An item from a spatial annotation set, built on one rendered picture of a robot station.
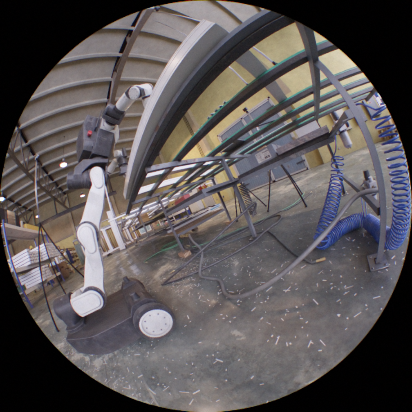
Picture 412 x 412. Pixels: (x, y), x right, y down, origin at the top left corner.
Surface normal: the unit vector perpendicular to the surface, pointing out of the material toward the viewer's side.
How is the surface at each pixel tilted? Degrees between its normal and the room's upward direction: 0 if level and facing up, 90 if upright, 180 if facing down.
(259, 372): 0
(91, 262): 115
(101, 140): 105
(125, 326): 90
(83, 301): 90
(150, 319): 90
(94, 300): 90
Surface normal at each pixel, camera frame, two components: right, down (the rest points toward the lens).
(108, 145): 0.89, -0.09
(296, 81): -0.70, 0.33
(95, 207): 0.64, -0.26
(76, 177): 0.68, 0.14
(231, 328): -0.40, -0.91
